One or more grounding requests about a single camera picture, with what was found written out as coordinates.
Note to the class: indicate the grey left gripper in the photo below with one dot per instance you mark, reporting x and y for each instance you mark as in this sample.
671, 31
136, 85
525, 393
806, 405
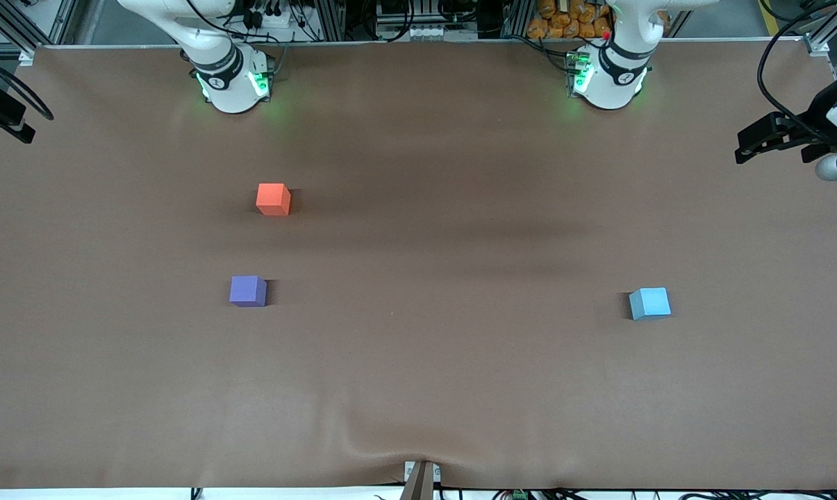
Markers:
815, 113

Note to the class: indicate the light blue foam block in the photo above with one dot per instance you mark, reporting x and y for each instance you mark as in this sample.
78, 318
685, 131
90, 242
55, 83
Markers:
649, 303

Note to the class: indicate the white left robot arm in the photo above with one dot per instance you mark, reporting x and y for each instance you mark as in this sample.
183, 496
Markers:
611, 82

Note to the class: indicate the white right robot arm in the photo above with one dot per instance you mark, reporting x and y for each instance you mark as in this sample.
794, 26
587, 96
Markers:
229, 76

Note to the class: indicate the orange foam block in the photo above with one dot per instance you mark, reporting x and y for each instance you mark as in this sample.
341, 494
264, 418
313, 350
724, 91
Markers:
272, 197

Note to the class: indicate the purple foam block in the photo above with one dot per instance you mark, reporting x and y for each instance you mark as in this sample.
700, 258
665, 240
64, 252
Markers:
246, 289

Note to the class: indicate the pile of orange bags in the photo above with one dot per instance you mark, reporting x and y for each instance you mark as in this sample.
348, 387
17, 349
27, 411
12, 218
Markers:
571, 19

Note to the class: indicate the white power strip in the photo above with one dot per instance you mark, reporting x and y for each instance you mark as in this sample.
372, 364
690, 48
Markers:
274, 17

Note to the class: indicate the brown table mat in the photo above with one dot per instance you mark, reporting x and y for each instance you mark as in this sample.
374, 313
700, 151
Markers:
418, 361

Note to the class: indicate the aluminium frame profile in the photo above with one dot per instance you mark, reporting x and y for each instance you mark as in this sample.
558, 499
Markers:
824, 31
15, 35

